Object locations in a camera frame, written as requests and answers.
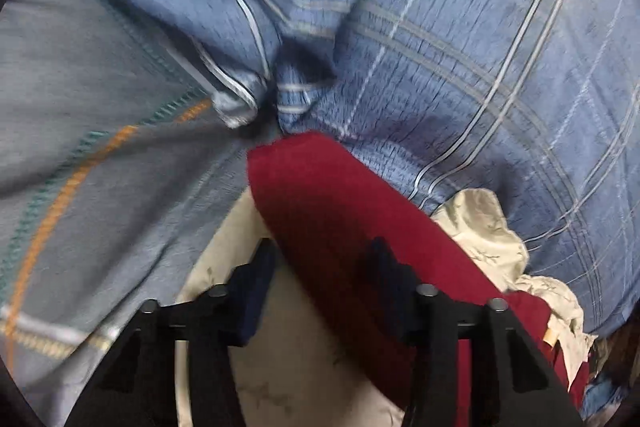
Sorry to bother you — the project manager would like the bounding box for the cream leaf-print pillow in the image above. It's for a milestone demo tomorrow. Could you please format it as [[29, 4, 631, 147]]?
[[178, 188, 594, 426]]

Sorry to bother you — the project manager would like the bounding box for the grey-blue striped bedsheet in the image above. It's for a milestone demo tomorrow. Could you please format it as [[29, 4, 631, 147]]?
[[1, 0, 250, 426]]

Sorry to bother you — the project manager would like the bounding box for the pile of clutter beside bed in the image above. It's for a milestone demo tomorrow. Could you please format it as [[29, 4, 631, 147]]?
[[582, 320, 639, 426]]

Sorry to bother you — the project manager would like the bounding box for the dark red garment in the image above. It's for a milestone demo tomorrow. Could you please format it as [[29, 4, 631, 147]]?
[[247, 132, 582, 426]]

